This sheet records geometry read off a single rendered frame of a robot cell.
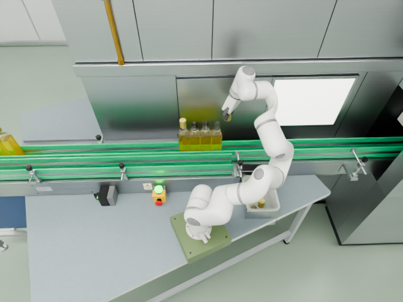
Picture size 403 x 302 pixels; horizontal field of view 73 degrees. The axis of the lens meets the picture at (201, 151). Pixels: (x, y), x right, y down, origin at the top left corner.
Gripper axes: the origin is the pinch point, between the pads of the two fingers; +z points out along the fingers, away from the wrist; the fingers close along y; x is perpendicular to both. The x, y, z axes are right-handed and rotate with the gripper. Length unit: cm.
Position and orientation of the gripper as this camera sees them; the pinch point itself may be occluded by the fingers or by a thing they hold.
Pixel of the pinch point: (227, 114)
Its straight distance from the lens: 136.8
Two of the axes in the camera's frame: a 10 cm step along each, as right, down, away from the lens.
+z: -2.0, 5.0, 8.4
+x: 8.0, 5.8, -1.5
